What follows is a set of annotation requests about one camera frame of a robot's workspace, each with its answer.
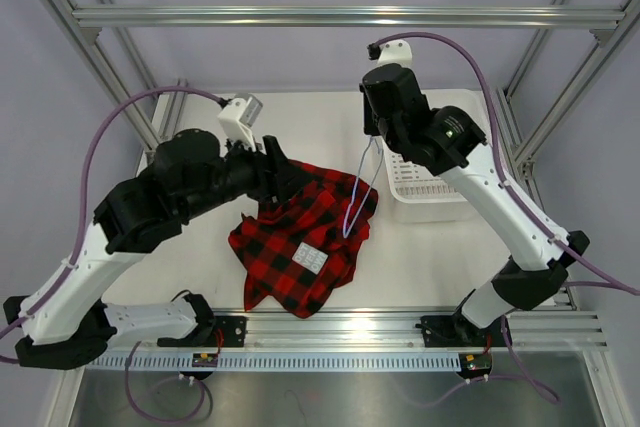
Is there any left aluminium frame post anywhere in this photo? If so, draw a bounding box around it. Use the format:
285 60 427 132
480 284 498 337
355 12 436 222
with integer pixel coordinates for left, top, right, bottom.
40 0 160 154

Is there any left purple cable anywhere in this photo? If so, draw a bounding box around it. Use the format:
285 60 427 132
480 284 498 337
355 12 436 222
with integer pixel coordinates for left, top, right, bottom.
0 86 224 421

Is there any light blue wire hanger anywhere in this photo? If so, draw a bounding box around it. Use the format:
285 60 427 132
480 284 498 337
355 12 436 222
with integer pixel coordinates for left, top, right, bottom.
341 134 386 241

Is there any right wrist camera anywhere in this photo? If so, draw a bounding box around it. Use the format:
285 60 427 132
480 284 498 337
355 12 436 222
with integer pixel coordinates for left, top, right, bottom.
367 39 413 68

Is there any right aluminium frame post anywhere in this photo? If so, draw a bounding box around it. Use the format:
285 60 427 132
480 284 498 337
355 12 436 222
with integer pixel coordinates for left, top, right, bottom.
504 0 640 168

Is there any white plastic basket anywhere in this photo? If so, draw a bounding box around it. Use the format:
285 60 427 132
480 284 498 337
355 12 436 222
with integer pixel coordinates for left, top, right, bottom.
383 89 491 224

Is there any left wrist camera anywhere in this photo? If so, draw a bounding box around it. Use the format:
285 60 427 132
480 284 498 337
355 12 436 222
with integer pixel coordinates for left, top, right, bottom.
217 93 263 151

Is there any white slotted cable duct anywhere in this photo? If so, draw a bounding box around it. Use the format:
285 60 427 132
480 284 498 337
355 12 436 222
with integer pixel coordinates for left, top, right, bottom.
89 350 461 373

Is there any aluminium frame crossbar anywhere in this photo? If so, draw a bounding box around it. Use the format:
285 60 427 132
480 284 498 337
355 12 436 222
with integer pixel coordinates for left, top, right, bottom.
72 5 626 31

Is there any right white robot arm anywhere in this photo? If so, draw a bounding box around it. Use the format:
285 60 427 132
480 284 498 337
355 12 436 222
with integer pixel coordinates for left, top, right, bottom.
360 63 589 345

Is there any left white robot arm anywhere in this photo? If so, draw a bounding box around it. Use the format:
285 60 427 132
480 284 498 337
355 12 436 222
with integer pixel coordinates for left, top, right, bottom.
3 129 311 370

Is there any red black plaid shirt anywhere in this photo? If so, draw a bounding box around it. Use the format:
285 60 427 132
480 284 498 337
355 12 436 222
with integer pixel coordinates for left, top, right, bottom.
228 160 379 319

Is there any aluminium frame post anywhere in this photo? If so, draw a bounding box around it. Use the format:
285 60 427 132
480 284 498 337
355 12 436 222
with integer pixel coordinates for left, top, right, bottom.
40 0 160 154
504 0 640 168

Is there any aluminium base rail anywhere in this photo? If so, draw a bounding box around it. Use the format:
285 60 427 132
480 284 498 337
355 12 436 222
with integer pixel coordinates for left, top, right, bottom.
99 310 609 352

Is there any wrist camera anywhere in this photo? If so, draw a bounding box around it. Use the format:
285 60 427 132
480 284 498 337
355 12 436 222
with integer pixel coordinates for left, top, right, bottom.
217 93 263 151
367 39 413 68

